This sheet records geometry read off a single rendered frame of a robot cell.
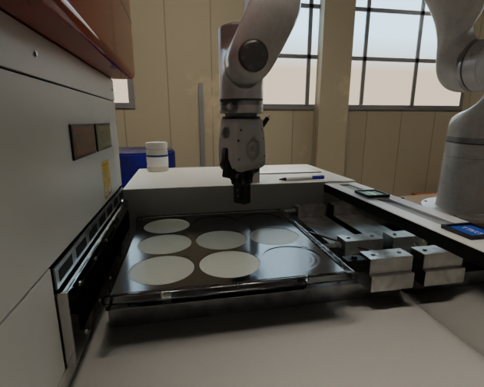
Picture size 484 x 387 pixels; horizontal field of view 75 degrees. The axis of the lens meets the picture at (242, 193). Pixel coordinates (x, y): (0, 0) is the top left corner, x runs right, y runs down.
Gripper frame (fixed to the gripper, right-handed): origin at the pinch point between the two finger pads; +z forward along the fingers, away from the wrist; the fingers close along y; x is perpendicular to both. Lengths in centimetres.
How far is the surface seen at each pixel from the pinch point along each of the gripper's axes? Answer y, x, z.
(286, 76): 228, 124, -55
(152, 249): -17.9, 6.7, 8.1
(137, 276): -25.4, 0.3, 8.1
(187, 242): -11.5, 4.6, 8.2
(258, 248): -5.5, -8.1, 8.2
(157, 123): 137, 208, -13
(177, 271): -20.7, -3.3, 8.2
